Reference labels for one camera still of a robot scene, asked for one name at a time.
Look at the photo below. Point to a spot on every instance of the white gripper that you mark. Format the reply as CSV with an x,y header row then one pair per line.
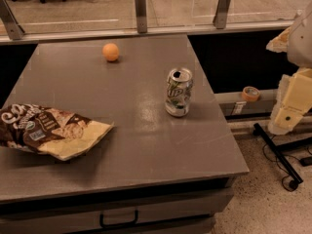
x,y
301,44

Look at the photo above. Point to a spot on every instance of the brown chip bag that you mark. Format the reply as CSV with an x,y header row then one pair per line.
x,y
49,131

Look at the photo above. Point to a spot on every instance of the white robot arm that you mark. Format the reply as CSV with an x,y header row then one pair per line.
x,y
296,40

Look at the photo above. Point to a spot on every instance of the crushed 7up can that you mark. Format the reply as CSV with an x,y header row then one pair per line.
x,y
179,88

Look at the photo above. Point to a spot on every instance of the orange tape roll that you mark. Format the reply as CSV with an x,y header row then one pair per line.
x,y
250,93

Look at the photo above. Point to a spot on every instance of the black stand base bar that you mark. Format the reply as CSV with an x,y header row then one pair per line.
x,y
296,179

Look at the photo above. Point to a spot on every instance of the grey low ledge shelf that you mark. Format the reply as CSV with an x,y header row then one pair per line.
x,y
233,105

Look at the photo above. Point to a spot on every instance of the grey table drawer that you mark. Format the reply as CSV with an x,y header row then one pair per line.
x,y
181,213

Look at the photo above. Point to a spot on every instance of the orange ball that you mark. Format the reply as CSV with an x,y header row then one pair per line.
x,y
110,51

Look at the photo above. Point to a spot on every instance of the right metal bracket post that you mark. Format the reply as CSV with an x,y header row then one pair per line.
x,y
220,17

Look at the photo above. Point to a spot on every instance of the metal bracket post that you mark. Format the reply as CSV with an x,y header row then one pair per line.
x,y
220,17
14,30
141,16

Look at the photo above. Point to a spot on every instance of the middle metal bracket post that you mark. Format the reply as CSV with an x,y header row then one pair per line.
x,y
141,16

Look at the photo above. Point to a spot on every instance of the black drawer handle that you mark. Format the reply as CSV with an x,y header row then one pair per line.
x,y
114,219

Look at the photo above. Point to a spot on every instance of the left metal bracket post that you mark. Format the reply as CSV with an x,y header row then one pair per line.
x,y
14,30

